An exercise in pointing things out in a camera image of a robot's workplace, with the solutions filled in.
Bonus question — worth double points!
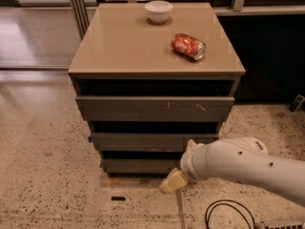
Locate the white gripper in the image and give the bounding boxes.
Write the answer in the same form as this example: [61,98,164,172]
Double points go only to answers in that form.
[159,139,206,194]

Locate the grey drawer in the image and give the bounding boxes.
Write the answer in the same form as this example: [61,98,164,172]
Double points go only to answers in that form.
[89,133,219,152]
[76,95,234,122]
[101,158,179,174]

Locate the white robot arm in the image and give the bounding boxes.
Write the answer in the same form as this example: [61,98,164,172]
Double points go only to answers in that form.
[160,137,305,206]

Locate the grey bottom drawer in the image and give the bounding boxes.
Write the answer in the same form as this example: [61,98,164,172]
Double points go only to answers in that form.
[101,158,179,174]

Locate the grey drawer cabinet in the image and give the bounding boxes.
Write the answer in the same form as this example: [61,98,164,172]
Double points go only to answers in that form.
[68,2,247,179]

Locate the grey top drawer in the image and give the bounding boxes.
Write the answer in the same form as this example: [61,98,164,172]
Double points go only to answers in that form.
[76,95,234,122]

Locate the grey power strip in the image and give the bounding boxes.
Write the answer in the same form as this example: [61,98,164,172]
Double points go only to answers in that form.
[256,220,305,229]

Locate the red soda can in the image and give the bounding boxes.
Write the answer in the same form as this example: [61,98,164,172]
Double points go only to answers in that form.
[171,33,206,61]

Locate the dark object on floor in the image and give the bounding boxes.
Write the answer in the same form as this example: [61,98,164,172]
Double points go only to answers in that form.
[289,94,305,113]

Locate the white ceramic bowl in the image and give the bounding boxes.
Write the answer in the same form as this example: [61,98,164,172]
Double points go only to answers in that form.
[145,1,173,24]

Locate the black cable loop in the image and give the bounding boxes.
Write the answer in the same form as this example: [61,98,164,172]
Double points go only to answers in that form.
[204,199,257,229]

